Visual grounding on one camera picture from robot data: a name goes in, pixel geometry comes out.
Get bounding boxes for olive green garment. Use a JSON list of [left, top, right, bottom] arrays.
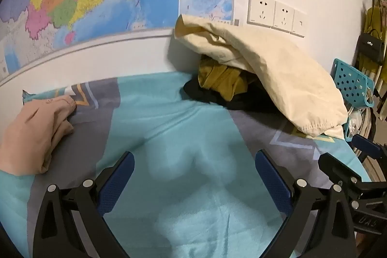
[[197, 58, 252, 102]]

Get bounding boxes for black garment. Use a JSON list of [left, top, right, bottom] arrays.
[[183, 78, 280, 114]]

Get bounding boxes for teal and grey bed sheet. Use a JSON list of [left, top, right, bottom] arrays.
[[0, 71, 373, 258]]

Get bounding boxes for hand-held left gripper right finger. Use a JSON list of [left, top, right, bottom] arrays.
[[255, 149, 357, 258]]

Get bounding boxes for yellow-green hanging clothes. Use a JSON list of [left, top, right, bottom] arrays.
[[360, 0, 387, 98]]

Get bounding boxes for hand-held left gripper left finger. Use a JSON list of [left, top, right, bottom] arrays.
[[33, 151, 135, 258]]

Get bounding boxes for black handbag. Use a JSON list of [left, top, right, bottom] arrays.
[[357, 30, 385, 66]]

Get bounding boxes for cream jacket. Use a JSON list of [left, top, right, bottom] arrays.
[[175, 14, 348, 138]]

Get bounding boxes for pink garment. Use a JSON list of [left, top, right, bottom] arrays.
[[0, 95, 77, 177]]

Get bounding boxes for white wall socket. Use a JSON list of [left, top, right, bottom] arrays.
[[273, 0, 296, 32], [247, 0, 276, 26]]

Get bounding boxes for turquoise plastic basket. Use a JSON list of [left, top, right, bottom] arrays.
[[331, 58, 375, 109]]

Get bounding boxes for white printed cloth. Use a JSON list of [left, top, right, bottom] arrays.
[[345, 108, 377, 156]]

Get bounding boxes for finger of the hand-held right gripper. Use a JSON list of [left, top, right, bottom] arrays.
[[351, 134, 387, 161], [318, 152, 363, 189]]

